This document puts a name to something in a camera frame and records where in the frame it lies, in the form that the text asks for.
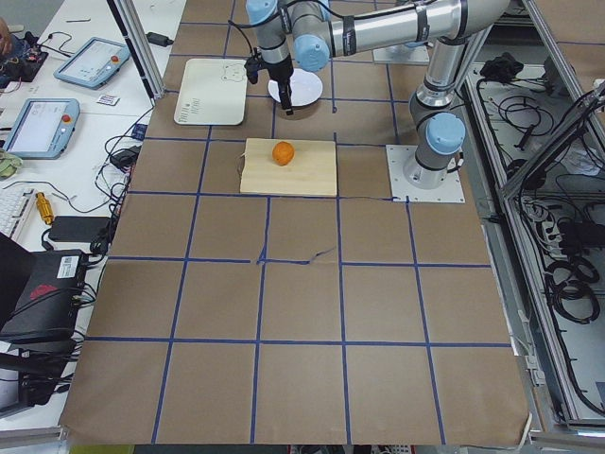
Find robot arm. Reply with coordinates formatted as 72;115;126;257
245;1;331;115
290;0;509;189

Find brass cylinder tool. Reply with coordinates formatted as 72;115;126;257
35;192;55;225

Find black power adapter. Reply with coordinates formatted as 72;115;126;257
146;31;174;47

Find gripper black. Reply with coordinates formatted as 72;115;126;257
260;44;294;115

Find orange fruit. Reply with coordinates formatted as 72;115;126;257
271;141;295;166

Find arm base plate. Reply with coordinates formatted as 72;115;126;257
386;145;465;203
372;44;429;66

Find teach pendant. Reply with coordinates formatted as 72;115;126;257
5;98;80;160
54;37;130;89

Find black computer box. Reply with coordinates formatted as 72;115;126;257
1;250;87;344

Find white keyboard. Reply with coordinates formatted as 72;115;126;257
1;187;35;240

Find far teach pendant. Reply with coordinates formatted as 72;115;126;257
54;37;130;89

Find small printed card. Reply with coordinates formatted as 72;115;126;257
97;95;120;106

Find aluminium frame post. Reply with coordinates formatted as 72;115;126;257
106;0;165;101

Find near teach pendant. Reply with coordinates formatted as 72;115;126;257
5;98;80;160

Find white round plate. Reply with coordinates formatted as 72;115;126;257
290;68;323;108

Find bamboo cutting board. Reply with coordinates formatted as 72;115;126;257
239;138;337;197

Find cream bear tray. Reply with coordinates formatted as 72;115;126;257
174;59;248;126

